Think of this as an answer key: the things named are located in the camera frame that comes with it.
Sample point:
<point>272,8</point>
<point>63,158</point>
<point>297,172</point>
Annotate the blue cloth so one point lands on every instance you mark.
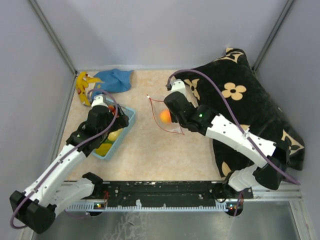
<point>112,81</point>

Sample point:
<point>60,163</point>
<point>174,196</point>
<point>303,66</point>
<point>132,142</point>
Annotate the black floral pillow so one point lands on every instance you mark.
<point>252,106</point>

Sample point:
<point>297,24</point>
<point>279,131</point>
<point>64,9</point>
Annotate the orange peach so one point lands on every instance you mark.
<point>165,116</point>

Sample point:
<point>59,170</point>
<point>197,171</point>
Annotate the yellow mango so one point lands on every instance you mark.
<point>103,149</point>

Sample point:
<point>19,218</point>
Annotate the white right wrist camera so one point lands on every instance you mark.
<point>178,86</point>

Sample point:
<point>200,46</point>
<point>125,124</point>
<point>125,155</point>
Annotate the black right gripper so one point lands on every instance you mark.
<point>173,118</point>

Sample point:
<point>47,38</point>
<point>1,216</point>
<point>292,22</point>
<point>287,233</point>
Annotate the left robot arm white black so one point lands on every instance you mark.
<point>39,204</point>

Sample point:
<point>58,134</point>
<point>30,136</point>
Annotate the clear zip bag orange zipper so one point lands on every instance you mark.
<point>157,105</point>

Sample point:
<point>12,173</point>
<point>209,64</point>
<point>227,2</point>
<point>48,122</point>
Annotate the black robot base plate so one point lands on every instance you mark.
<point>163,193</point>

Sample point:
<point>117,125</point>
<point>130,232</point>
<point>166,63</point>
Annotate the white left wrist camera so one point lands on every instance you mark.
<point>99,100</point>

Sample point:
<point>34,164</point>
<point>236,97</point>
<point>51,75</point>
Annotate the grey slotted cable duct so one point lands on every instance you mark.
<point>87,206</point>

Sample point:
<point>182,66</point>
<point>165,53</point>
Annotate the yellow pikachu plush toy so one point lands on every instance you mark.
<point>84,83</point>

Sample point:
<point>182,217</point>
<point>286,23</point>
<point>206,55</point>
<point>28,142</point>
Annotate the yellow pear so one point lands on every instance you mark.
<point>113,136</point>

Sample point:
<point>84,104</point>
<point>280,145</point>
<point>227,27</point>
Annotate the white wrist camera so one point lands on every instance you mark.
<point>178,86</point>
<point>99,100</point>

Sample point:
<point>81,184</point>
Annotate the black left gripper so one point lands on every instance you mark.
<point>121,121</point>

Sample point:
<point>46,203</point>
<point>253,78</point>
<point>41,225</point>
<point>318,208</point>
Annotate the light blue plastic basket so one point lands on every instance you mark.
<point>131,113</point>

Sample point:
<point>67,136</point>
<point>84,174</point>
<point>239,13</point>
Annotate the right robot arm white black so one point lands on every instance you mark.
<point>270,159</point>

